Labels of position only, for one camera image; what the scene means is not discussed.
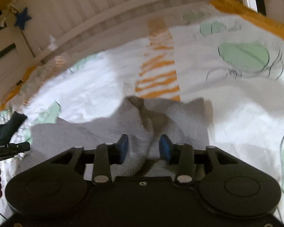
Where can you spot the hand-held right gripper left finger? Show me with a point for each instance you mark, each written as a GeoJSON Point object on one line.
{"type": "Point", "coordinates": [123, 147]}

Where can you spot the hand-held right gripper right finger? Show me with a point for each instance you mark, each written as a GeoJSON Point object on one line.
{"type": "Point", "coordinates": [165, 147]}

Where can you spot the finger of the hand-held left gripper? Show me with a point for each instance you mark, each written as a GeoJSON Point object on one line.
{"type": "Point", "coordinates": [19, 147]}

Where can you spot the grey knit hoodie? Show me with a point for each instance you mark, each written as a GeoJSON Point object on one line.
{"type": "Point", "coordinates": [68, 134]}

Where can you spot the black folded garment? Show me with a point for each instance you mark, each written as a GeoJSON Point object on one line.
{"type": "Point", "coordinates": [11, 125]}

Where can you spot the white leaf-print duvet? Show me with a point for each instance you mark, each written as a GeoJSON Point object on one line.
{"type": "Point", "coordinates": [239, 113]}

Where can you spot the blue star decoration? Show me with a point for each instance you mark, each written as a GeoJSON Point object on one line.
{"type": "Point", "coordinates": [23, 19]}

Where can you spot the wooden bed frame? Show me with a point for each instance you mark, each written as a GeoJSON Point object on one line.
{"type": "Point", "coordinates": [85, 9]}

